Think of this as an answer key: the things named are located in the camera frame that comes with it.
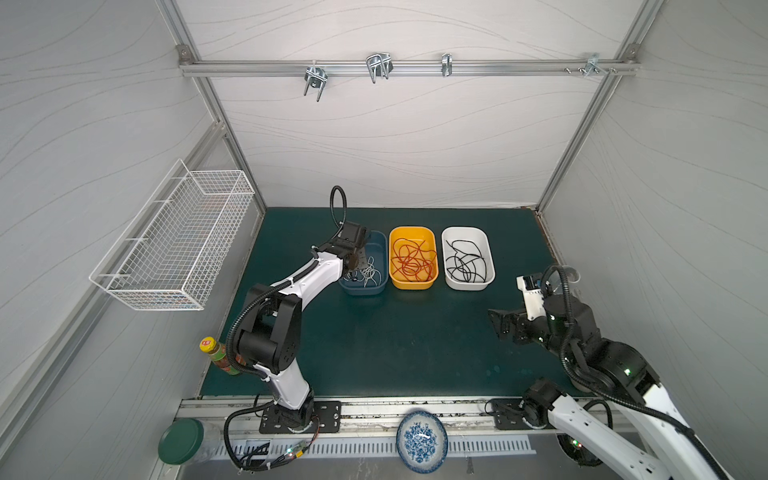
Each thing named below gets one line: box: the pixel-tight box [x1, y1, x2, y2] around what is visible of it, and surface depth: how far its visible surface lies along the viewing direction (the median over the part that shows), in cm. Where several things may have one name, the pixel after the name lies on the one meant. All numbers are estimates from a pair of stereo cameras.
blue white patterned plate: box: [395, 410, 449, 474], surface depth 70 cm
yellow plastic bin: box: [388, 226, 439, 290], surface depth 106 cm
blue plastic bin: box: [338, 230, 389, 295], surface depth 100 cm
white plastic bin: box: [441, 226, 496, 291], surface depth 104 cm
